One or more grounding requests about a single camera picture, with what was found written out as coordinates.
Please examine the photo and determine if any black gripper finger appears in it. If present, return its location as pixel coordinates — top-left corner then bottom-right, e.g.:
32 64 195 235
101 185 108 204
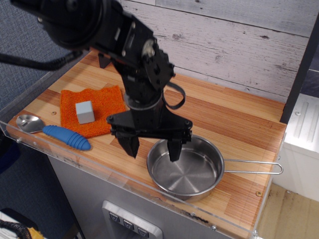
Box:
167 139 182 162
116 134 139 158

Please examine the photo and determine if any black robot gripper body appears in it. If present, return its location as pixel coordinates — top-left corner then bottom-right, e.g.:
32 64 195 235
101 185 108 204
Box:
107 97 192 145

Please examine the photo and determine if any stainless steel pot with handle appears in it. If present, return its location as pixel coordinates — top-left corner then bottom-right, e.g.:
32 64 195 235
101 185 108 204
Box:
147 135 284 202

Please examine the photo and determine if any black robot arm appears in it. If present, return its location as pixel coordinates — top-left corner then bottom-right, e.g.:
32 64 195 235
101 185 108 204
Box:
0 0 192 162

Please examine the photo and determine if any orange microfiber cloth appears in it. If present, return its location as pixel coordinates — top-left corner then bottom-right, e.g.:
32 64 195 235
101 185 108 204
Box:
60 86 126 138

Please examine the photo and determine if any grey wooden block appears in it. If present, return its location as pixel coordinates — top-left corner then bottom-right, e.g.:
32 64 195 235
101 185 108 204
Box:
75 101 95 124

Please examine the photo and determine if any silver dispenser button panel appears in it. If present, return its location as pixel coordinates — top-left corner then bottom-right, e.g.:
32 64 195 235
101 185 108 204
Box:
102 200 163 239

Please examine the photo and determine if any clear acrylic front guard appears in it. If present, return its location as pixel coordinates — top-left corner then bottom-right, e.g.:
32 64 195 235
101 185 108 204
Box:
0 122 276 239

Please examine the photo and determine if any white cabinet at right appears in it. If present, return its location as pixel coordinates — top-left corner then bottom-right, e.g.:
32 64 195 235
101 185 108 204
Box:
273 94 319 201

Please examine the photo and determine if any yellow object at corner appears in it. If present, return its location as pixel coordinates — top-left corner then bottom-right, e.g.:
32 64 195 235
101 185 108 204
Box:
28 228 46 239

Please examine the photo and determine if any dark vertical post left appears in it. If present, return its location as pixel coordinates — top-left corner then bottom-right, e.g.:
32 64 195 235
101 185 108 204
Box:
98 53 111 69

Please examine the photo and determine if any dark vertical post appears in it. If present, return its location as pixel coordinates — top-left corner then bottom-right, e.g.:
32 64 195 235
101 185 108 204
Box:
98 53 111 69
280 14 319 124

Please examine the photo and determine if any metal spoon with blue handle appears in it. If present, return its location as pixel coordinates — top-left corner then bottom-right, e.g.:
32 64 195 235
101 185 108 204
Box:
16 115 91 151

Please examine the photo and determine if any dark vertical post right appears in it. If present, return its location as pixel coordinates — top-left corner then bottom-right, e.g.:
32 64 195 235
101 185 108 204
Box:
280 14 319 124

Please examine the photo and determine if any black braided cable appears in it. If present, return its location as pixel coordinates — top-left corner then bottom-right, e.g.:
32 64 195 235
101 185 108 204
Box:
0 219 32 239

